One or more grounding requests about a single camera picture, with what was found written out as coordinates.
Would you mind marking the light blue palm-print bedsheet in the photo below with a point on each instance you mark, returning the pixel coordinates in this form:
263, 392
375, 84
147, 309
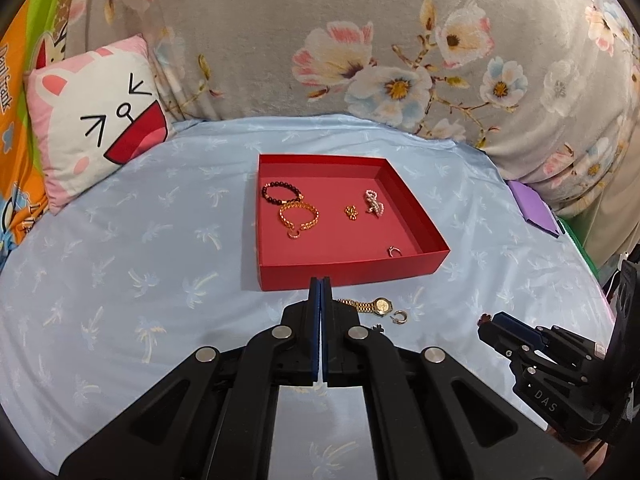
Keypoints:
125, 260

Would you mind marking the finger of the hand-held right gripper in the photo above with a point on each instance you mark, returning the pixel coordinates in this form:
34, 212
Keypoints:
500, 337
515, 324

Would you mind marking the grey floral blanket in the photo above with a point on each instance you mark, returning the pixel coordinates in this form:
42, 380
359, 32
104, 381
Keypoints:
260, 60

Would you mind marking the orange green printed cloth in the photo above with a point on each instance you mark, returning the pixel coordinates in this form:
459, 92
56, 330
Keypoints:
15, 125

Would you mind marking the red cardboard box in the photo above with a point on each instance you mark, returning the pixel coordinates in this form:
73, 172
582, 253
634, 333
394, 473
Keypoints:
330, 255

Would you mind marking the small gold charm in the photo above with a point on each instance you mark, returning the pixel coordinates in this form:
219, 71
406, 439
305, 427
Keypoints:
351, 211

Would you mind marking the pearl brooch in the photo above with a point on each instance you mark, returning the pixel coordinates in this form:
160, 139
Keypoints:
374, 205

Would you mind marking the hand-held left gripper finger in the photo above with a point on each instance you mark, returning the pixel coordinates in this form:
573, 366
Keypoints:
324, 320
314, 320

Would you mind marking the pink white cat pillow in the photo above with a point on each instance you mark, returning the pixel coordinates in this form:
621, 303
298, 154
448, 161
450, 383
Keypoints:
90, 135

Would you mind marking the gold wristwatch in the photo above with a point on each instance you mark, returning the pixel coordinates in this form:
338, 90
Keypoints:
382, 305

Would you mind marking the purple notebook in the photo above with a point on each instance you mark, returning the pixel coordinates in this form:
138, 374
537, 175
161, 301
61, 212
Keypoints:
532, 205

